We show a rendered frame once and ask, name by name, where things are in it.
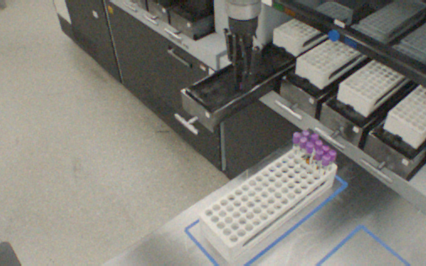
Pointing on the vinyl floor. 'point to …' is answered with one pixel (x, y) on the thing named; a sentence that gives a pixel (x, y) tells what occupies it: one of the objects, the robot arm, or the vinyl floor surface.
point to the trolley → (309, 228)
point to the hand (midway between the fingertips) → (242, 78)
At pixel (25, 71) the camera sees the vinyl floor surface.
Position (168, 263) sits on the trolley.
